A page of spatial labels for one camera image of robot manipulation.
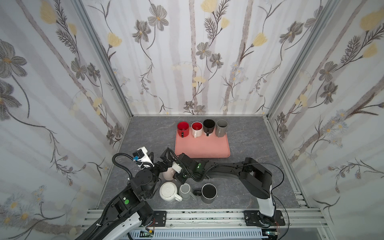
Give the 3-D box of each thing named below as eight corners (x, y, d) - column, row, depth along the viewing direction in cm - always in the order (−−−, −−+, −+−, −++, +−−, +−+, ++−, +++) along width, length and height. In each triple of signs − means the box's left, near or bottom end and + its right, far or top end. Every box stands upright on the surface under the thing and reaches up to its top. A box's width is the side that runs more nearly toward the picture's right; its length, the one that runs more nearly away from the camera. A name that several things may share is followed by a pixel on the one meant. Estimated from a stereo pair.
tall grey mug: (215, 140, 107) (217, 130, 98) (214, 128, 113) (216, 119, 105) (226, 140, 107) (229, 130, 98) (224, 129, 114) (227, 119, 105)
